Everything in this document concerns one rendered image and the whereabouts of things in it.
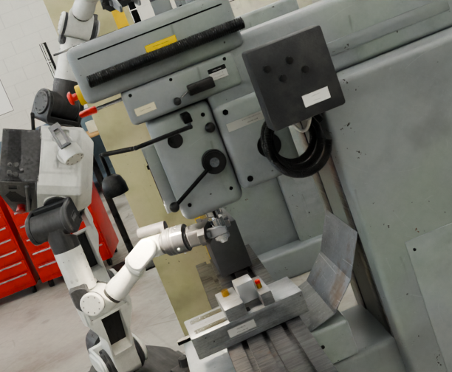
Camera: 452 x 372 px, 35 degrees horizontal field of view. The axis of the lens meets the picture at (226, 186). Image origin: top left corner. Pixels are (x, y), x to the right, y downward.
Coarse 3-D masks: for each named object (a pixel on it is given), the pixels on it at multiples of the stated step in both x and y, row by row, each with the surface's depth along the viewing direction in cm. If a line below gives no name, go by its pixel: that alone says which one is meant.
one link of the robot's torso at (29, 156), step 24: (24, 144) 234; (48, 144) 236; (0, 168) 229; (24, 168) 231; (48, 168) 232; (72, 168) 234; (0, 192) 234; (24, 192) 235; (48, 192) 230; (72, 192) 232
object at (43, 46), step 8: (48, 48) 600; (48, 56) 593; (48, 64) 582; (96, 160) 623; (96, 168) 622; (96, 176) 624; (112, 200) 630; (112, 208) 630; (120, 224) 634; (120, 232) 636; (128, 240) 638; (128, 248) 640; (120, 264) 662; (152, 264) 627
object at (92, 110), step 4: (112, 100) 218; (116, 100) 218; (120, 100) 218; (104, 104) 217; (108, 104) 217; (112, 104) 218; (88, 108) 217; (92, 108) 217; (96, 108) 217; (100, 108) 218; (80, 112) 217; (84, 112) 216; (88, 112) 216; (92, 112) 217; (96, 112) 217; (80, 116) 217; (84, 116) 217
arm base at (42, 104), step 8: (40, 96) 242; (48, 96) 239; (40, 104) 241; (48, 104) 239; (80, 104) 248; (40, 112) 241; (48, 112) 239; (48, 120) 240; (56, 120) 242; (64, 120) 245; (72, 120) 249; (80, 120) 249
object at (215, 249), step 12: (204, 216) 273; (228, 216) 265; (228, 228) 259; (228, 240) 260; (240, 240) 261; (216, 252) 260; (228, 252) 261; (240, 252) 262; (216, 264) 264; (228, 264) 261; (240, 264) 262
